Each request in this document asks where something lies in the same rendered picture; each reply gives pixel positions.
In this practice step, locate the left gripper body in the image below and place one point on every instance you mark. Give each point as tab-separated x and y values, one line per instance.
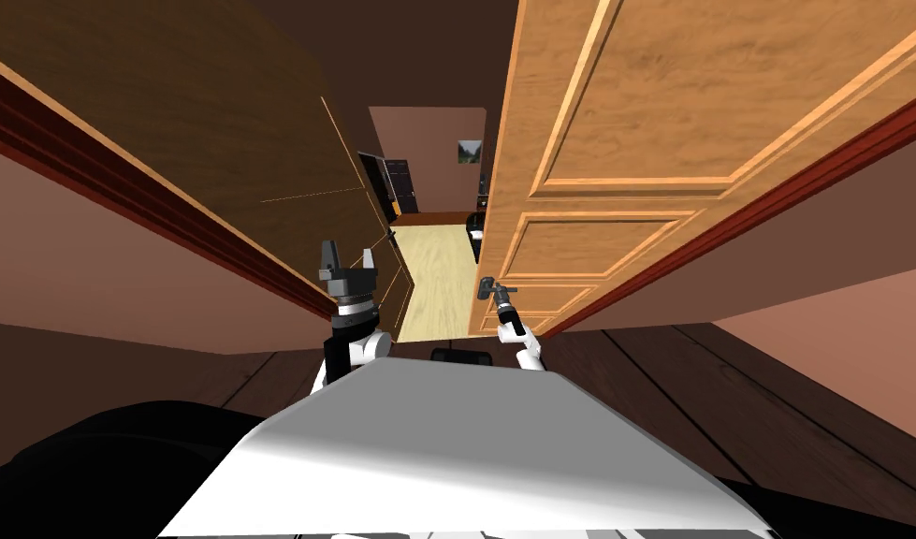
350	284

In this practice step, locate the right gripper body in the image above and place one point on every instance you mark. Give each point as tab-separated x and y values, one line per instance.
502	295

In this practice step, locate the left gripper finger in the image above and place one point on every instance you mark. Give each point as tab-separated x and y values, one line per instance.
329	256
368	260

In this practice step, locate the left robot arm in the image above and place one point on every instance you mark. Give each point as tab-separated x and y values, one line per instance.
347	344

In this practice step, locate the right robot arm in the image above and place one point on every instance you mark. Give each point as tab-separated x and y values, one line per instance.
528	350

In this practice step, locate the black cabinet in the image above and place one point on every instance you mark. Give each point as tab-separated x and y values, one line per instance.
398	187

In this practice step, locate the framed landscape picture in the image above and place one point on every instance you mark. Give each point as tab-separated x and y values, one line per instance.
469	151

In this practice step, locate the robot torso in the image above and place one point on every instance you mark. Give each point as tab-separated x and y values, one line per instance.
442	449

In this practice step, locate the dark brown wooden door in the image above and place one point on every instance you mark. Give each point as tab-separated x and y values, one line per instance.
203	112

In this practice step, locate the light wooden door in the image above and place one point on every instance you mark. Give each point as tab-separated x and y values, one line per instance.
652	150

